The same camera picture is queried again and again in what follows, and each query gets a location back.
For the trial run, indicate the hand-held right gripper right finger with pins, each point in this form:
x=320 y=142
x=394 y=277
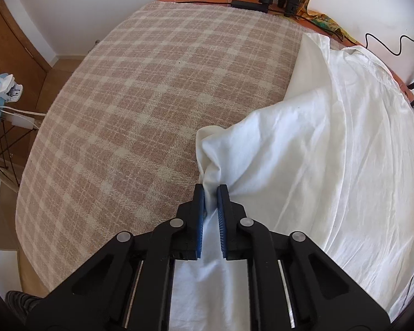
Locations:
x=222 y=217

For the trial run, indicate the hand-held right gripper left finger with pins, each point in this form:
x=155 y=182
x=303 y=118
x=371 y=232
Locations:
x=200 y=213

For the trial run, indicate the white shirt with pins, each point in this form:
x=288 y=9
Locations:
x=314 y=144

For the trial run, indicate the beige plaid blanket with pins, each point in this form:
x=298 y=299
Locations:
x=124 y=110

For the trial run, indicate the person's striped pants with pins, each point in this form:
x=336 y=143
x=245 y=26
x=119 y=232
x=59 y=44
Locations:
x=20 y=305

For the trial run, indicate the black power adapter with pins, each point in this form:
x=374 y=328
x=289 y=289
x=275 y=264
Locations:
x=248 y=6

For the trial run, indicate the colourful patterned scarf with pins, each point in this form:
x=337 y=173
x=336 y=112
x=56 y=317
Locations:
x=326 y=20

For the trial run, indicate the white power strip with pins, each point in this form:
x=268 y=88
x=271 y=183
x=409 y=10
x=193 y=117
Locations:
x=7 y=86

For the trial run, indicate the wooden door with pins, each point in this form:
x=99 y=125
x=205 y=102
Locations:
x=13 y=48

